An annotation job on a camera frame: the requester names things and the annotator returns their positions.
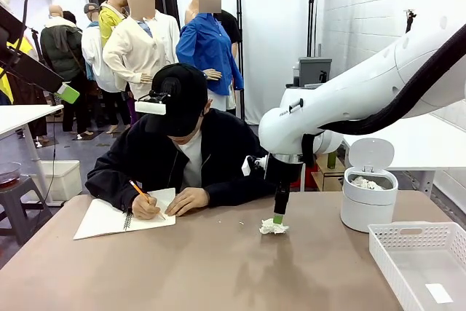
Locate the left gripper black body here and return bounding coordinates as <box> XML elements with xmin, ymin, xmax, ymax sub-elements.
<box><xmin>0</xmin><ymin>7</ymin><xmax>25</xmax><ymax>44</ymax></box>

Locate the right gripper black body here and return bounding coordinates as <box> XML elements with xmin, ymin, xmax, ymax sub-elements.
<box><xmin>264</xmin><ymin>154</ymin><xmax>305</xmax><ymax>196</ymax></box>

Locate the yellow pencil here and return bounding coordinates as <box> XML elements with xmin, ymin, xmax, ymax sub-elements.
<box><xmin>129</xmin><ymin>179</ymin><xmax>167</xmax><ymax>221</ymax></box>

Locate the white spiral notebook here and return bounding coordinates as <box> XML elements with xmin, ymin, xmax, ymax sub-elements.
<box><xmin>72</xmin><ymin>187</ymin><xmax>177</xmax><ymax>241</ymax></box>

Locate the person's right forearm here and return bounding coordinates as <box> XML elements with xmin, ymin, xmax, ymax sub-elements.
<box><xmin>84</xmin><ymin>168</ymin><xmax>141</xmax><ymax>213</ymax></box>

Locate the person's left forearm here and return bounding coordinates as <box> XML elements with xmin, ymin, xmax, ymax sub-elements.
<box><xmin>203</xmin><ymin>176</ymin><xmax>277</xmax><ymax>208</ymax></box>

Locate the person's left hand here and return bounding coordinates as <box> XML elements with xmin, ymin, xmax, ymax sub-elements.
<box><xmin>164</xmin><ymin>186</ymin><xmax>210</xmax><ymax>217</ymax></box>

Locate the person's right hand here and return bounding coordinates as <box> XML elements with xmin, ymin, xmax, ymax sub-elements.
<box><xmin>131</xmin><ymin>192</ymin><xmax>164</xmax><ymax>221</ymax></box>

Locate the mannequin with yellow scarf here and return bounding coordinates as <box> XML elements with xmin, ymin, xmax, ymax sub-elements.
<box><xmin>0</xmin><ymin>32</ymin><xmax>50</xmax><ymax>144</ymax></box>

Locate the mannequin in dark puffer jacket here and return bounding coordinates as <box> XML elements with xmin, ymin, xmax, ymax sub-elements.
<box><xmin>39</xmin><ymin>4</ymin><xmax>90</xmax><ymax>136</ymax></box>

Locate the wooden shelf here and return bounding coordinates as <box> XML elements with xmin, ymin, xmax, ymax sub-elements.
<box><xmin>312</xmin><ymin>154</ymin><xmax>347</xmax><ymax>192</ymax></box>

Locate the large white table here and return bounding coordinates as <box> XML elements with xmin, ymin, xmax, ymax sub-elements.
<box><xmin>0</xmin><ymin>103</ymin><xmax>65</xmax><ymax>205</ymax></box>
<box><xmin>341</xmin><ymin>105</ymin><xmax>466</xmax><ymax>195</ymax></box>

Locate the mannequin grey cap white shirt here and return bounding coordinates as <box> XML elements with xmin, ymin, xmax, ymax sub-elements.
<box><xmin>81</xmin><ymin>2</ymin><xmax>123</xmax><ymax>134</ymax></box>

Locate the person in black jacket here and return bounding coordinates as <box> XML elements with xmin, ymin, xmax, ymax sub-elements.
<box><xmin>84</xmin><ymin>109</ymin><xmax>277</xmax><ymax>213</ymax></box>

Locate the white round trash bin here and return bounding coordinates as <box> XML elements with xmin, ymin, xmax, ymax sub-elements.
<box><xmin>340</xmin><ymin>137</ymin><xmax>399</xmax><ymax>234</ymax></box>

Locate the mannequin in yellow jacket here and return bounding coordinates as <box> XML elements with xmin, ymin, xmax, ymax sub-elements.
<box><xmin>98</xmin><ymin>0</ymin><xmax>129</xmax><ymax>50</ymax></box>

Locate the bowl with red liquid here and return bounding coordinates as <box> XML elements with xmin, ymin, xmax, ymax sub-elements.
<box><xmin>0</xmin><ymin>162</ymin><xmax>23</xmax><ymax>189</ymax></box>

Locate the grey box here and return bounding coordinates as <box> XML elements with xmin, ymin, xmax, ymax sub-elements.
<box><xmin>297</xmin><ymin>56</ymin><xmax>333</xmax><ymax>88</ymax></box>

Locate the mannequin in cream shirt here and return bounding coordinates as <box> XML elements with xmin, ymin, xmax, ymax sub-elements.
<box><xmin>102</xmin><ymin>0</ymin><xmax>182</xmax><ymax>130</ymax></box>

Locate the white storage bin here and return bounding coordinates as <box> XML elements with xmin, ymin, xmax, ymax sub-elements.
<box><xmin>28</xmin><ymin>160</ymin><xmax>83</xmax><ymax>202</ymax></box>

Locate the grey stool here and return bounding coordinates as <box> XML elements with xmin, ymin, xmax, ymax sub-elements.
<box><xmin>0</xmin><ymin>175</ymin><xmax>54</xmax><ymax>247</ymax></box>

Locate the white perforated plastic basket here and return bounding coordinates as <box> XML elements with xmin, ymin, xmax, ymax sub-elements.
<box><xmin>367</xmin><ymin>221</ymin><xmax>466</xmax><ymax>311</ymax></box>

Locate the black baseball cap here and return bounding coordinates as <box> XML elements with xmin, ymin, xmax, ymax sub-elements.
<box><xmin>144</xmin><ymin>63</ymin><xmax>209</xmax><ymax>137</ymax></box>

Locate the white backdrop sheet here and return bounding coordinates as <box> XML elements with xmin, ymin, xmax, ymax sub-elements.
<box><xmin>170</xmin><ymin>0</ymin><xmax>328</xmax><ymax>126</ymax></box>

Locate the mannequin in black shirt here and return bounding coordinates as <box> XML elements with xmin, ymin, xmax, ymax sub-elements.
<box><xmin>214</xmin><ymin>9</ymin><xmax>242</xmax><ymax>68</ymax></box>

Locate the mannequin in blue shirt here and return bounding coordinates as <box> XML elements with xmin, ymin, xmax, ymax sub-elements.
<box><xmin>175</xmin><ymin>0</ymin><xmax>245</xmax><ymax>112</ymax></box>

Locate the white label in basket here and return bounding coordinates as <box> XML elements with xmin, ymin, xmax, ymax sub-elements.
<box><xmin>424</xmin><ymin>283</ymin><xmax>454</xmax><ymax>305</ymax></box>

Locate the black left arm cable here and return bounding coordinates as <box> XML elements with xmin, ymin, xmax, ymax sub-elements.
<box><xmin>5</xmin><ymin>0</ymin><xmax>33</xmax><ymax>70</ymax></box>

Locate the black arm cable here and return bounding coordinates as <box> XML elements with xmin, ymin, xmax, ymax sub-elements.
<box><xmin>301</xmin><ymin>22</ymin><xmax>466</xmax><ymax>168</ymax></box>
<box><xmin>5</xmin><ymin>0</ymin><xmax>33</xmax><ymax>70</ymax></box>

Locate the thin black hanging cable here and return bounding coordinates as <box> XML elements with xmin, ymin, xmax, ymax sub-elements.
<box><xmin>46</xmin><ymin>105</ymin><xmax>58</xmax><ymax>205</ymax></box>

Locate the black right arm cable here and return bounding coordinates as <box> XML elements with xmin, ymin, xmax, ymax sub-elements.
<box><xmin>301</xmin><ymin>22</ymin><xmax>466</xmax><ymax>168</ymax></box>

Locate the white head-mounted camera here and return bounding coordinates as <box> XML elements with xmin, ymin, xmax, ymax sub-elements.
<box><xmin>134</xmin><ymin>76</ymin><xmax>182</xmax><ymax>115</ymax></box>

